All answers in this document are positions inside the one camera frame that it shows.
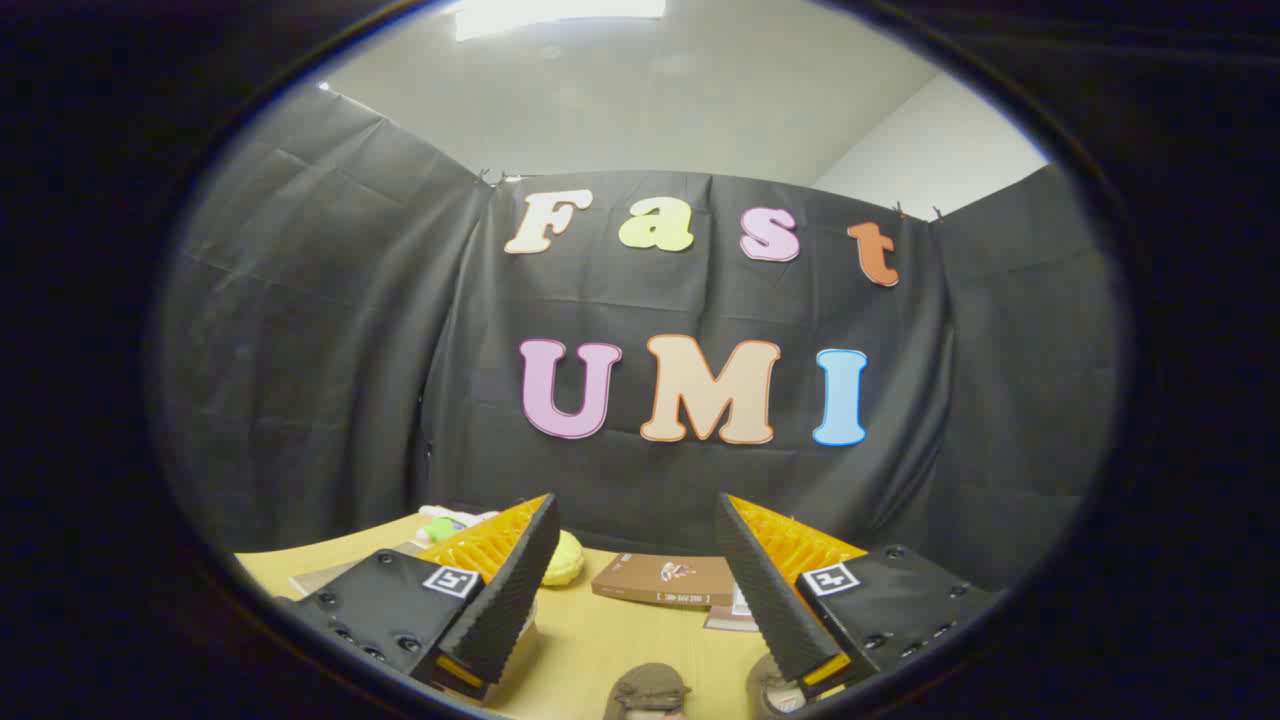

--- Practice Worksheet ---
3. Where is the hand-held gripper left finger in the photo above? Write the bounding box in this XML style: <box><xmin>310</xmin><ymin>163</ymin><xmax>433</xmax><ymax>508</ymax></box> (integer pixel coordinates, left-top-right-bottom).
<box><xmin>272</xmin><ymin>492</ymin><xmax>563</xmax><ymax>704</ymax></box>

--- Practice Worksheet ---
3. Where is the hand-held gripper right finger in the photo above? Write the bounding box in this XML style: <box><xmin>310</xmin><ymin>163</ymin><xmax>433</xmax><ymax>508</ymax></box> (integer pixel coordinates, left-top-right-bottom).
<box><xmin>714</xmin><ymin>492</ymin><xmax>1002</xmax><ymax>699</ymax></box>

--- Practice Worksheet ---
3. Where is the beige fabric storage box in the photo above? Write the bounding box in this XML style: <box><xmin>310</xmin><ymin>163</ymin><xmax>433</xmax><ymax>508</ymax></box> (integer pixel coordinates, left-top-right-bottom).
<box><xmin>288</xmin><ymin>540</ymin><xmax>543</xmax><ymax>706</ymax></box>

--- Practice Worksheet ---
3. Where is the yellow plush toy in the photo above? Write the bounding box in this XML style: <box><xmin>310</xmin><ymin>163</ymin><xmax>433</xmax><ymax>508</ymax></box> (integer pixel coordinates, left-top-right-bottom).
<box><xmin>540</xmin><ymin>529</ymin><xmax>587</xmax><ymax>588</ymax></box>

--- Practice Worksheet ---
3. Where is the pink and green plush toy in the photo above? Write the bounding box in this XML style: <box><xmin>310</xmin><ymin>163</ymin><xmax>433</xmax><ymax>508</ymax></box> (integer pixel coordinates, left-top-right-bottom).
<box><xmin>416</xmin><ymin>504</ymin><xmax>498</xmax><ymax>547</ymax></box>

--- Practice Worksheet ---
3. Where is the brown book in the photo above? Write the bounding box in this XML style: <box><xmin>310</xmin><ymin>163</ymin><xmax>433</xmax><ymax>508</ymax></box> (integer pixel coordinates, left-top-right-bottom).
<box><xmin>590</xmin><ymin>552</ymin><xmax>739</xmax><ymax>609</ymax></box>

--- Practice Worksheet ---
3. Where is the black backdrop cloth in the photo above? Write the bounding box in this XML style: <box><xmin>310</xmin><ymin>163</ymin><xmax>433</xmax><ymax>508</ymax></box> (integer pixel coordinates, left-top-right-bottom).
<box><xmin>155</xmin><ymin>85</ymin><xmax>1121</xmax><ymax>593</ymax></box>

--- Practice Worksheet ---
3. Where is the ceiling light panel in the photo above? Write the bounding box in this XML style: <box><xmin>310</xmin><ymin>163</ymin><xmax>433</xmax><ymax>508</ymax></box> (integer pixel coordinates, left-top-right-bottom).
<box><xmin>454</xmin><ymin>0</ymin><xmax>668</xmax><ymax>42</ymax></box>

